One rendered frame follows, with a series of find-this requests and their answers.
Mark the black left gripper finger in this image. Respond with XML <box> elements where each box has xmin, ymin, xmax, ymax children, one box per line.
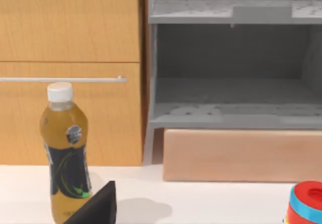
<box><xmin>63</xmin><ymin>180</ymin><xmax>117</xmax><ymax>224</ymax></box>

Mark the amber bottle with white cap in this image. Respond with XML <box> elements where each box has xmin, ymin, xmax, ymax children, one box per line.
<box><xmin>39</xmin><ymin>82</ymin><xmax>93</xmax><ymax>224</ymax></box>

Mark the wooden cupboard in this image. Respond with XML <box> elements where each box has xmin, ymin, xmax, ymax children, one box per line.
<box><xmin>0</xmin><ymin>0</ymin><xmax>165</xmax><ymax>167</ymax></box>

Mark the pale wooden drawer front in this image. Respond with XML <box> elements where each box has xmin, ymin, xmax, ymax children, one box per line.
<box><xmin>163</xmin><ymin>128</ymin><xmax>322</xmax><ymax>183</ymax></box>

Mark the plain wooden drawer front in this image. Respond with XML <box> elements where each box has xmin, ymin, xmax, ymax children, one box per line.
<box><xmin>0</xmin><ymin>0</ymin><xmax>140</xmax><ymax>63</ymax></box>

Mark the grey pierced drawer inside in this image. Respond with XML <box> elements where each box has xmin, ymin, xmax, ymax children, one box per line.
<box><xmin>148</xmin><ymin>0</ymin><xmax>322</xmax><ymax>165</ymax></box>

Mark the stack of coloured rings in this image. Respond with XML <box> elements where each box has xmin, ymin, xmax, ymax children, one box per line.
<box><xmin>283</xmin><ymin>180</ymin><xmax>322</xmax><ymax>224</ymax></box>

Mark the wooden drawer front with handle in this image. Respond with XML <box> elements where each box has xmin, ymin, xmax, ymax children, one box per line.
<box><xmin>0</xmin><ymin>62</ymin><xmax>142</xmax><ymax>167</ymax></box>

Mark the long metal handle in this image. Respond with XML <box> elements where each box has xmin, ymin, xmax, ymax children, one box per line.
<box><xmin>0</xmin><ymin>76</ymin><xmax>128</xmax><ymax>84</ymax></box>

